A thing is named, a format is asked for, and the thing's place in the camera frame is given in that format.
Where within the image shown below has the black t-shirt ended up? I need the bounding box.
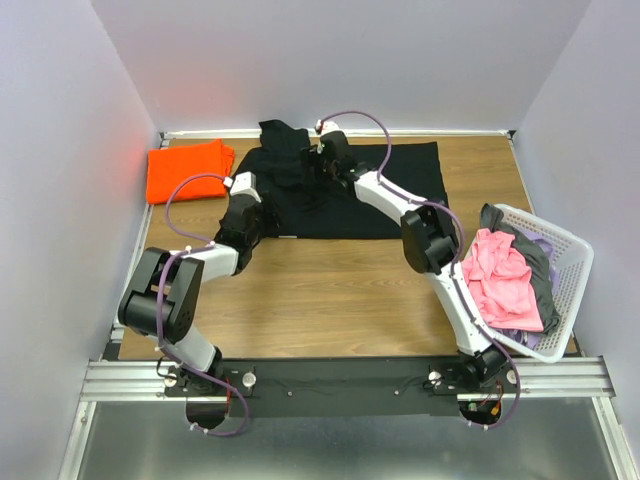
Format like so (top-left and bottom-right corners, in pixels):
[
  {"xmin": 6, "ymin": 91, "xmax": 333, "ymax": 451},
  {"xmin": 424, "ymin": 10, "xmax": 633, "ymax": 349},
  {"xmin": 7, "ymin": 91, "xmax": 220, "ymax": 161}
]
[{"xmin": 235, "ymin": 120, "xmax": 448, "ymax": 240}]

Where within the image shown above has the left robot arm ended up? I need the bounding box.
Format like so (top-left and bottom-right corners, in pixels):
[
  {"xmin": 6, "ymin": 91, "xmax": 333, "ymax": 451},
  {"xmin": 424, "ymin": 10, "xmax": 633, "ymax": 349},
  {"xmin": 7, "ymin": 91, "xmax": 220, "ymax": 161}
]
[{"xmin": 117, "ymin": 193, "xmax": 279, "ymax": 395}]

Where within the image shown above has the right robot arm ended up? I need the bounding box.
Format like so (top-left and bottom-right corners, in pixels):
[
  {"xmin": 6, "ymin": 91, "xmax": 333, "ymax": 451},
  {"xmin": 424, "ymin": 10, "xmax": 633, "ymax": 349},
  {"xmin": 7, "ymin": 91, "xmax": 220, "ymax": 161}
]
[{"xmin": 301, "ymin": 124, "xmax": 508, "ymax": 392}]

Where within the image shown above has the folded orange t-shirt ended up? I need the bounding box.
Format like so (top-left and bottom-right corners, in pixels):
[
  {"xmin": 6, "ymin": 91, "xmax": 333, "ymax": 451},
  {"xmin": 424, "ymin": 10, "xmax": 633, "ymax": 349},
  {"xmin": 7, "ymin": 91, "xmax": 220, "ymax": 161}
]
[{"xmin": 146, "ymin": 140, "xmax": 235, "ymax": 205}]

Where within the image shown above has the dark grey t-shirt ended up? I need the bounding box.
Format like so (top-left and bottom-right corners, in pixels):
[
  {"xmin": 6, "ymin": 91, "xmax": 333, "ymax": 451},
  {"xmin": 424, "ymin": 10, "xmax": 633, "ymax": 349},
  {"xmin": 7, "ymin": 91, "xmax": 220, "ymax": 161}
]
[{"xmin": 480, "ymin": 204, "xmax": 560, "ymax": 334}]

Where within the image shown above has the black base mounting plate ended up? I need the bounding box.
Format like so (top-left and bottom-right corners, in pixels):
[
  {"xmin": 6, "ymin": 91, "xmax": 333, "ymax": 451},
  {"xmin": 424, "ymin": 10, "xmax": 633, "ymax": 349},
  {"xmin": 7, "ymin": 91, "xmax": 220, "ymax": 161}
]
[{"xmin": 164, "ymin": 354, "xmax": 518, "ymax": 428}]

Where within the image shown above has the pink t-shirt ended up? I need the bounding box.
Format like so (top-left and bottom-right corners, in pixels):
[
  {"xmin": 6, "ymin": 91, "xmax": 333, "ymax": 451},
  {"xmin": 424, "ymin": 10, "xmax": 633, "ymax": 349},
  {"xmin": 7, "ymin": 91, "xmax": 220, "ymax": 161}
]
[{"xmin": 461, "ymin": 228, "xmax": 543, "ymax": 333}]

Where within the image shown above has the white plastic laundry basket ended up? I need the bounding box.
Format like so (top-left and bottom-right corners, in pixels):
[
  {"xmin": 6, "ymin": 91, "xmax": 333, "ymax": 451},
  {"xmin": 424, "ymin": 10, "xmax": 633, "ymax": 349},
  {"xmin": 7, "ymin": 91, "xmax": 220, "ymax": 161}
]
[{"xmin": 483, "ymin": 204, "xmax": 594, "ymax": 363}]

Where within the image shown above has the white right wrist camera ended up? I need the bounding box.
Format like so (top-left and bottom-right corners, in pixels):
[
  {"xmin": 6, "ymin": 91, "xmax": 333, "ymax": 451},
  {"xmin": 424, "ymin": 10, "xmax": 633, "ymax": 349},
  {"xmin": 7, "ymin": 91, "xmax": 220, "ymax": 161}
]
[{"xmin": 314, "ymin": 119, "xmax": 340, "ymax": 137}]

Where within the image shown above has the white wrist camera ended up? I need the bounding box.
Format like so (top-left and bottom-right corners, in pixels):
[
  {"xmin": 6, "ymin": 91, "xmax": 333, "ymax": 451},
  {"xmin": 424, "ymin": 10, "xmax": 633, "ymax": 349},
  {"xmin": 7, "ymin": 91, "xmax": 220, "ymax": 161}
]
[
  {"xmin": 314, "ymin": 119, "xmax": 340, "ymax": 137},
  {"xmin": 229, "ymin": 172, "xmax": 262, "ymax": 203}
]

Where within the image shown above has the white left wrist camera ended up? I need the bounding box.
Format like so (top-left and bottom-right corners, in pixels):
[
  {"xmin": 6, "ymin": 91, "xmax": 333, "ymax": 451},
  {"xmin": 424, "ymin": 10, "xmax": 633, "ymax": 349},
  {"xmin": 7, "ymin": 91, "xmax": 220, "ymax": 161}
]
[{"xmin": 229, "ymin": 172, "xmax": 262, "ymax": 203}]

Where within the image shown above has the aluminium frame rail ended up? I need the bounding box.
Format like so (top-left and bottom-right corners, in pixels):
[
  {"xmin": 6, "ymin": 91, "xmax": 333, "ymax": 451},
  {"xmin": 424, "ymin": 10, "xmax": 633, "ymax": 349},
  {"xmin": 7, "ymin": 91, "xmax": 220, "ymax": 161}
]
[{"xmin": 80, "ymin": 357, "xmax": 616, "ymax": 402}]

